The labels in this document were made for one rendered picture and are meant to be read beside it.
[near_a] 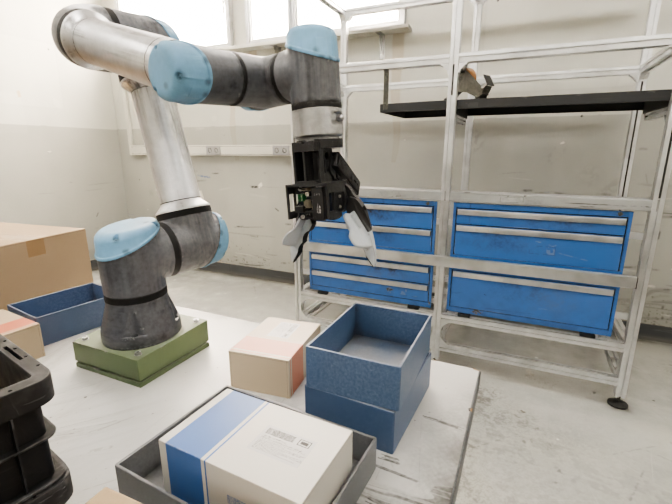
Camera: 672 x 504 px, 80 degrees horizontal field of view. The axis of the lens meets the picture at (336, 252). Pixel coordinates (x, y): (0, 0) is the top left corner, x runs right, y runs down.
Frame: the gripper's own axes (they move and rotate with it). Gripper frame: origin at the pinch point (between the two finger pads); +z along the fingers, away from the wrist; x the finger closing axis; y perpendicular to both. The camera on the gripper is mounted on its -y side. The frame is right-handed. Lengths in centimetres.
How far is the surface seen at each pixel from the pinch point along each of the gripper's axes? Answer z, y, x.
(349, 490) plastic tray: 21.5, 21.9, 11.4
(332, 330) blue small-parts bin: 11.5, 1.0, -0.6
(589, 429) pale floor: 98, -118, 53
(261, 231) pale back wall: 38, -223, -185
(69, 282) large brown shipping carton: 12, -8, -91
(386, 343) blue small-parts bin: 17.4, -8.7, 5.5
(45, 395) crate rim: 2.3, 40.7, -9.0
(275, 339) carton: 15.8, -0.6, -14.1
